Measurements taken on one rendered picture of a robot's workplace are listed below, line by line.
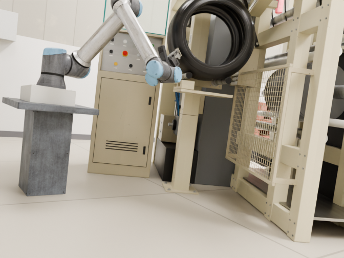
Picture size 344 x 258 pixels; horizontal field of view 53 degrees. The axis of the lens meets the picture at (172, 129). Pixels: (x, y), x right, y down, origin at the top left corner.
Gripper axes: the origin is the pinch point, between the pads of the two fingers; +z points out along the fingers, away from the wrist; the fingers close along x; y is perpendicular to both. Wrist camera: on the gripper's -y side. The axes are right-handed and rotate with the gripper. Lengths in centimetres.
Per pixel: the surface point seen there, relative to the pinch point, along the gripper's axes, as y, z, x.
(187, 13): -15.3, 16.3, 11.1
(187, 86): 24.5, -5.3, -3.9
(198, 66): 17.1, 3.1, 6.8
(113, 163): 62, -21, -107
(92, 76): 10, 143, -260
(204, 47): 17, 47, -10
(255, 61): 46, 58, 17
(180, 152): 74, -7, -43
